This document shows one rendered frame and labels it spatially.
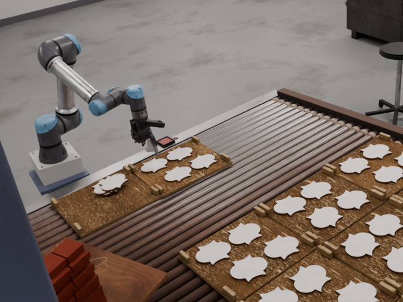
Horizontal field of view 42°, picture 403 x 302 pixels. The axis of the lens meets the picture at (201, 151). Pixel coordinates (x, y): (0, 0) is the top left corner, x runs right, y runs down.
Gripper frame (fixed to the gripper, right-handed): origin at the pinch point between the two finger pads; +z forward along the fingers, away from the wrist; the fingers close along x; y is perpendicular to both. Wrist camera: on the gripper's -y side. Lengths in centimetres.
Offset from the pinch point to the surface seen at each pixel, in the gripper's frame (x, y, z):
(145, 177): 5.8, 8.6, 9.1
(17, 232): 188, 94, -111
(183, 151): 0.3, -17.8, 8.1
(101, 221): 22.7, 40.9, 9.0
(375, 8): -187, -398, 58
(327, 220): 91, -28, 8
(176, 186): 23.3, 1.8, 9.1
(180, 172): 15.8, -5.6, 8.1
